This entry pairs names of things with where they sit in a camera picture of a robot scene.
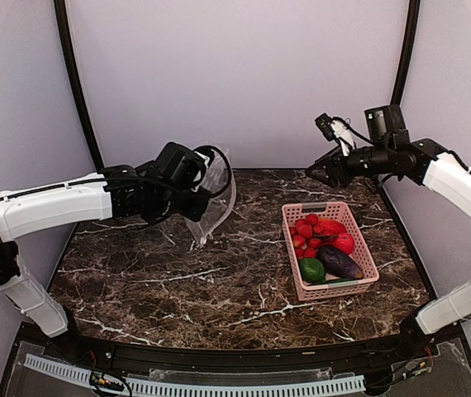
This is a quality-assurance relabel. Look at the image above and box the green cucumber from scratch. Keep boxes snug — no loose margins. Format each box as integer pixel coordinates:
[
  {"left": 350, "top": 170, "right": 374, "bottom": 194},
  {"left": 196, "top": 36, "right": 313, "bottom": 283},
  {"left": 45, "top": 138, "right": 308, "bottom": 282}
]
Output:
[{"left": 309, "top": 278, "right": 361, "bottom": 286}]

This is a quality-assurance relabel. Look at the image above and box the left black frame post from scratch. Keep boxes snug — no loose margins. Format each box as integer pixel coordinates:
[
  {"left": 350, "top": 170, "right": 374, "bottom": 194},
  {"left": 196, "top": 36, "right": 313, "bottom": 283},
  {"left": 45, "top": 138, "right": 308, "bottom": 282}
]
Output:
[{"left": 53, "top": 0, "right": 104, "bottom": 170}]

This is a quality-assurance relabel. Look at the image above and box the clear zip top bag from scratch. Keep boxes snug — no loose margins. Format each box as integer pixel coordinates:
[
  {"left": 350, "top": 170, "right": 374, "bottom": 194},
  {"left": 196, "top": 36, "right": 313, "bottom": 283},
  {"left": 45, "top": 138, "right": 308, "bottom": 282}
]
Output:
[{"left": 185, "top": 145, "right": 236, "bottom": 248}]

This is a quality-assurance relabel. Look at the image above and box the purple eggplant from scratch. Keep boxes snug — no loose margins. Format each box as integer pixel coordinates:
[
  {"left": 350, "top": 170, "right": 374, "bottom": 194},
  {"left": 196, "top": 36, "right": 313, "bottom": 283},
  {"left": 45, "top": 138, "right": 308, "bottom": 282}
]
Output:
[{"left": 316, "top": 246, "right": 364, "bottom": 279}]

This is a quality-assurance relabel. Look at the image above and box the white slotted cable duct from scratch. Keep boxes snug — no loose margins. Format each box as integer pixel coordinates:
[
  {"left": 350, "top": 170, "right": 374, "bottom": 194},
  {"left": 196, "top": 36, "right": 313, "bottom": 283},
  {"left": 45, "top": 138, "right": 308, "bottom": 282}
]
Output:
[{"left": 24, "top": 354, "right": 365, "bottom": 397}]

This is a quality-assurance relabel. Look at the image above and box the red orange mango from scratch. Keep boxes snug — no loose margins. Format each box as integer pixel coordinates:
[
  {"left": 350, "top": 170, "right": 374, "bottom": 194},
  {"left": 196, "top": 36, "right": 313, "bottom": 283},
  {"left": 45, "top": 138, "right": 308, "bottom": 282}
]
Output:
[{"left": 313, "top": 218, "right": 347, "bottom": 236}]

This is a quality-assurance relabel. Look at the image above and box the red lychee bunch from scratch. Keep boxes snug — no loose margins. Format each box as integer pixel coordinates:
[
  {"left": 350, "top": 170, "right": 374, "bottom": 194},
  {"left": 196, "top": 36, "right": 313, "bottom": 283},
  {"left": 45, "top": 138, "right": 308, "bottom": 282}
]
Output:
[{"left": 288, "top": 213, "right": 337, "bottom": 260}]

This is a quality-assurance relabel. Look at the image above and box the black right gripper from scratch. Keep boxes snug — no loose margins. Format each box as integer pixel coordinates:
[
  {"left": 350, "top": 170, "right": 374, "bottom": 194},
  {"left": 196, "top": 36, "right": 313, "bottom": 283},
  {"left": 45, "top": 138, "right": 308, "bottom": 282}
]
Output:
[{"left": 304, "top": 141, "right": 392, "bottom": 187}]

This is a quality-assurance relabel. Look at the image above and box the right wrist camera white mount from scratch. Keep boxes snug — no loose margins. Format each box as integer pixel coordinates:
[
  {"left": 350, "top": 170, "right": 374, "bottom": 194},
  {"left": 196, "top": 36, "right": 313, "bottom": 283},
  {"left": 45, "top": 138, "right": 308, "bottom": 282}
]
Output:
[{"left": 315, "top": 113, "right": 356, "bottom": 157}]

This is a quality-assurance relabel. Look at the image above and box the right black frame post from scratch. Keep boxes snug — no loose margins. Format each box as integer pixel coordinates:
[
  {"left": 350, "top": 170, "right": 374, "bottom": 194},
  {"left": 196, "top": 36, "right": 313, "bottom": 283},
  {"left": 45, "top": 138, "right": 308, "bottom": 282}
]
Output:
[{"left": 390, "top": 0, "right": 421, "bottom": 105}]

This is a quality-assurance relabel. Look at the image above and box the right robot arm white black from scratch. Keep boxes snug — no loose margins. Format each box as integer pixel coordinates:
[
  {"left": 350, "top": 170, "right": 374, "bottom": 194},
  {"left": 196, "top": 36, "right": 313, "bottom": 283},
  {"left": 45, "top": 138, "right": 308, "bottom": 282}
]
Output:
[{"left": 305, "top": 139, "right": 471, "bottom": 359}]

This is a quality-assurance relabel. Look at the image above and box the pink perforated plastic basket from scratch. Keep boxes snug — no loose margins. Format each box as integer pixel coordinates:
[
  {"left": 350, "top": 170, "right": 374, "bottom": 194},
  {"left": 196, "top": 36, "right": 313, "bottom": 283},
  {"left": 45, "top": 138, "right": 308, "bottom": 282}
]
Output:
[{"left": 282, "top": 202, "right": 379, "bottom": 301}]

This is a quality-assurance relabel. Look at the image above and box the green lime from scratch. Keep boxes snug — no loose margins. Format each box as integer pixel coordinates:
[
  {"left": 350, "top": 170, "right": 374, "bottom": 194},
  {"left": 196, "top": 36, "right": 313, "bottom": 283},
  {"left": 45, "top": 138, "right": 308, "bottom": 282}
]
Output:
[{"left": 298, "top": 258, "right": 326, "bottom": 285}]

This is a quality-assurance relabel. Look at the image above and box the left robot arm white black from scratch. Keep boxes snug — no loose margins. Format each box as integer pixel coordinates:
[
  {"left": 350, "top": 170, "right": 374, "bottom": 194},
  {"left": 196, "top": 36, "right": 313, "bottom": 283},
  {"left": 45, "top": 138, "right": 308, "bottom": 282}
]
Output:
[{"left": 0, "top": 165, "right": 213, "bottom": 361}]

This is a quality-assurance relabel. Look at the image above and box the black frame post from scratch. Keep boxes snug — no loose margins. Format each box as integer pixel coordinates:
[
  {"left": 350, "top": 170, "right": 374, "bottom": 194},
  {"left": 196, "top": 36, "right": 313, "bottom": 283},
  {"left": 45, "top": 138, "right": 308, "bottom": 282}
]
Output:
[
  {"left": 53, "top": 0, "right": 104, "bottom": 170},
  {"left": 390, "top": 0, "right": 421, "bottom": 105}
]

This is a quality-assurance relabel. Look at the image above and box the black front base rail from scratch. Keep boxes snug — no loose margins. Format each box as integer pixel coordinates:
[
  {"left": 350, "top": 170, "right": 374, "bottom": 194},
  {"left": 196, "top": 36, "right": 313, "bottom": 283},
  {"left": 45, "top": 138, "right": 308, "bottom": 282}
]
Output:
[{"left": 12, "top": 322, "right": 471, "bottom": 397}]

